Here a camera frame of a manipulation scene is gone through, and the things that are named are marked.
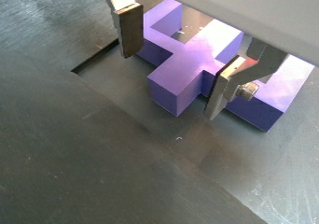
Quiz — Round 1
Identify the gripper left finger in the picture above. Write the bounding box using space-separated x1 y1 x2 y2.
105 0 142 58

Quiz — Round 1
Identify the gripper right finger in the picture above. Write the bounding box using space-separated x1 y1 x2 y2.
204 37 288 119

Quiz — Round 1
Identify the purple interlocking block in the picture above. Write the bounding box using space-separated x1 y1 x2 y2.
138 0 313 132

